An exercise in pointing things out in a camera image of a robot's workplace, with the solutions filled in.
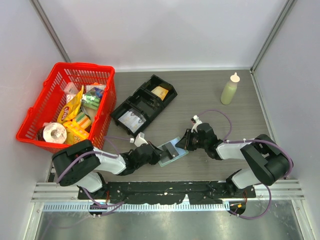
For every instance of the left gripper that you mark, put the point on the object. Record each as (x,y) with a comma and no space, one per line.
(156,154)

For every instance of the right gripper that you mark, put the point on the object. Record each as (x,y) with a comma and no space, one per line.
(185,142)

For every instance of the green leather card holder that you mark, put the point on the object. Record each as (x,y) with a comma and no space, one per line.
(165,160)

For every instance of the dark credit card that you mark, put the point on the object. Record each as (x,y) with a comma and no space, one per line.
(170,150)

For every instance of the white credit card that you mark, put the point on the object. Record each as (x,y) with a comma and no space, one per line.
(136,121)

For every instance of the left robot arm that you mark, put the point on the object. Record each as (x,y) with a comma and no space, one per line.
(80,164)

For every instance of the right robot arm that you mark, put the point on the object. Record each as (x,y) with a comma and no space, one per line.
(267,162)

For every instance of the white card in tray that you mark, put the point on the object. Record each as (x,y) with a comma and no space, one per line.
(129,120)

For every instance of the tan card in tray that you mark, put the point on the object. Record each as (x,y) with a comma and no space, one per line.
(160,92)

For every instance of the black plastic organizer tray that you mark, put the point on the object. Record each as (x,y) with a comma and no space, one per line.
(144,102)

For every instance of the green squeeze bottle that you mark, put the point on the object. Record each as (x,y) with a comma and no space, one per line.
(230,89)

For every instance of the green yellow sponge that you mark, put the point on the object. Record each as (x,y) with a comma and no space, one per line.
(83,120)

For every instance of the green sponge pack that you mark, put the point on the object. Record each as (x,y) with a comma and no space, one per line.
(92,100)

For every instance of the yellow cracker box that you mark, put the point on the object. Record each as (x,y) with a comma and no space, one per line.
(75,133)

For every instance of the red plastic shopping basket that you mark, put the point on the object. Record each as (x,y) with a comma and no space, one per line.
(51,101)

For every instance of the yellow snack bag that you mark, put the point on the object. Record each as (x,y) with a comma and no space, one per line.
(71,109)

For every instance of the toilet paper roll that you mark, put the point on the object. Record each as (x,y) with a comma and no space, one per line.
(55,132)

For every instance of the white small packet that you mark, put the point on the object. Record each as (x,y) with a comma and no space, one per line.
(70,89)

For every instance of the dark round can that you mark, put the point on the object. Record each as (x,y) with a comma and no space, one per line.
(40,135)

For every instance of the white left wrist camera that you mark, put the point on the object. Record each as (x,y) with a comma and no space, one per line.
(139,140)

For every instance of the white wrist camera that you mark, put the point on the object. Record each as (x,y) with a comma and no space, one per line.
(139,140)
(195,123)

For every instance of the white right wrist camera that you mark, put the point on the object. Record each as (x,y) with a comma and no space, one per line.
(195,123)

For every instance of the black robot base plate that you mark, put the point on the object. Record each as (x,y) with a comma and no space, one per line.
(170,192)

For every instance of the aluminium front rail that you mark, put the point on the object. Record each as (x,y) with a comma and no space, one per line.
(56,198)

